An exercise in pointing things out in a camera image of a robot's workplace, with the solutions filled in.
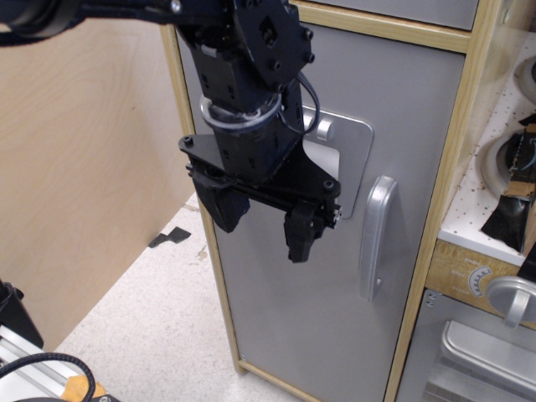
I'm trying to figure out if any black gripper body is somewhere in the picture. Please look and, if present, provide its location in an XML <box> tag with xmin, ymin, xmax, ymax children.
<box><xmin>179</xmin><ymin>80</ymin><xmax>341</xmax><ymax>228</ymax></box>

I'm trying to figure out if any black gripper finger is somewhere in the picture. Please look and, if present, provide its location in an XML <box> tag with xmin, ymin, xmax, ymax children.
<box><xmin>190</xmin><ymin>165</ymin><xmax>250</xmax><ymax>233</ymax></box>
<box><xmin>284</xmin><ymin>201</ymin><xmax>325</xmax><ymax>263</ymax></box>

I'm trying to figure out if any silver fridge door handle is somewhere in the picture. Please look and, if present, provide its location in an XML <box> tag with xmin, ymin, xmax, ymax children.
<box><xmin>358</xmin><ymin>176</ymin><xmax>398</xmax><ymax>302</ymax></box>

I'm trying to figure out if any grey fridge door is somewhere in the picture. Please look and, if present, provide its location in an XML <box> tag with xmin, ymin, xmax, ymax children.
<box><xmin>178</xmin><ymin>1</ymin><xmax>478</xmax><ymax>401</ymax></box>

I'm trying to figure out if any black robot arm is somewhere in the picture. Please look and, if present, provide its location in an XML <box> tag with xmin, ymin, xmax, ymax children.
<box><xmin>1</xmin><ymin>1</ymin><xmax>341</xmax><ymax>263</ymax></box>

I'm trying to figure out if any black tape on floor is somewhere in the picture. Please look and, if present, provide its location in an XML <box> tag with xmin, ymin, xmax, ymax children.
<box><xmin>148</xmin><ymin>227</ymin><xmax>191</xmax><ymax>249</ymax></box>

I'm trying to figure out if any silver ice dispenser panel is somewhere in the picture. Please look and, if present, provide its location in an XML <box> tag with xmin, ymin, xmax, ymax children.
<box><xmin>303</xmin><ymin>111</ymin><xmax>374</xmax><ymax>219</ymax></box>

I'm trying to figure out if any wooden toy kitchen cabinet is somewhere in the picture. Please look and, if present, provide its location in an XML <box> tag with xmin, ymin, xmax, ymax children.
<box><xmin>159</xmin><ymin>0</ymin><xmax>536</xmax><ymax>402</ymax></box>

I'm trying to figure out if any grey oven door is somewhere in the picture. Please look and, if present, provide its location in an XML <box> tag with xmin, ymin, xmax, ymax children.
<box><xmin>396</xmin><ymin>290</ymin><xmax>535</xmax><ymax>401</ymax></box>

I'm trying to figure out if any white sink basin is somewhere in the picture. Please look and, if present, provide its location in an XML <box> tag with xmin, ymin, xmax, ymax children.
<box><xmin>478</xmin><ymin>57</ymin><xmax>535</xmax><ymax>199</ymax></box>

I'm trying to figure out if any silver oven knob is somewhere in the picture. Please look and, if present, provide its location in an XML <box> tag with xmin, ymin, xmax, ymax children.
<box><xmin>486</xmin><ymin>276</ymin><xmax>535</xmax><ymax>329</ymax></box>

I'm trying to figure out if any orange tape piece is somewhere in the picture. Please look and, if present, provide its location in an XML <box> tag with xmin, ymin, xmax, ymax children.
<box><xmin>61</xmin><ymin>375</ymin><xmax>89</xmax><ymax>402</ymax></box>

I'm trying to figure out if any grey upper freezer door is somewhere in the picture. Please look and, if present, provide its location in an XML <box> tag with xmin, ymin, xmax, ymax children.
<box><xmin>319</xmin><ymin>0</ymin><xmax>478</xmax><ymax>31</ymax></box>

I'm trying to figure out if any black braided cable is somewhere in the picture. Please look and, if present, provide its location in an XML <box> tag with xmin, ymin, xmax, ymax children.
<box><xmin>0</xmin><ymin>352</ymin><xmax>95</xmax><ymax>402</ymax></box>

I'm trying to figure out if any silver oven door handle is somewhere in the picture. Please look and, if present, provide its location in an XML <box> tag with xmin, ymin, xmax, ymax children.
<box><xmin>441</xmin><ymin>321</ymin><xmax>535</xmax><ymax>395</ymax></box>

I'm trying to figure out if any aluminium frame rail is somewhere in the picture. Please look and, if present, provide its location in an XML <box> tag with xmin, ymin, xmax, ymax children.
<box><xmin>0</xmin><ymin>324</ymin><xmax>72</xmax><ymax>399</ymax></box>

